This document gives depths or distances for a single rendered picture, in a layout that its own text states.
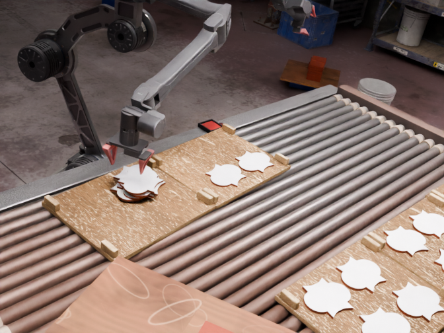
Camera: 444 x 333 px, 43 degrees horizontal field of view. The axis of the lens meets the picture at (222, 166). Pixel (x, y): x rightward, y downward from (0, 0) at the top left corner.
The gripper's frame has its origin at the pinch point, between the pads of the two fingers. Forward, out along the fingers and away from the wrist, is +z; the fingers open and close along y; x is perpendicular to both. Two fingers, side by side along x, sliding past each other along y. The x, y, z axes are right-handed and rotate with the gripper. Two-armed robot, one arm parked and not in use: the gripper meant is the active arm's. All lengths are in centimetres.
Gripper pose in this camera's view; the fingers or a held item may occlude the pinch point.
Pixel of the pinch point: (127, 166)
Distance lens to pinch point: 173.2
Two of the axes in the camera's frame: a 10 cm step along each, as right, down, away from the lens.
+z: -1.5, 8.2, 5.5
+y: 9.3, 3.0, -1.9
